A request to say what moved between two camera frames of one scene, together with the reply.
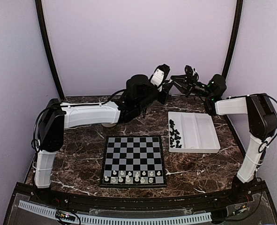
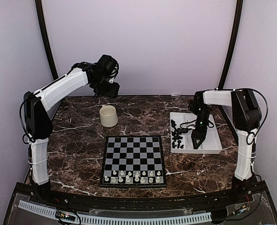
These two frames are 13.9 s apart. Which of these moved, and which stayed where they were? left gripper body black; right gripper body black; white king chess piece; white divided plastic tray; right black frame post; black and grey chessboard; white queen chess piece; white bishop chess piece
Moved: left gripper body black; right gripper body black
Stayed: white king chess piece; white bishop chess piece; black and grey chessboard; white queen chess piece; right black frame post; white divided plastic tray
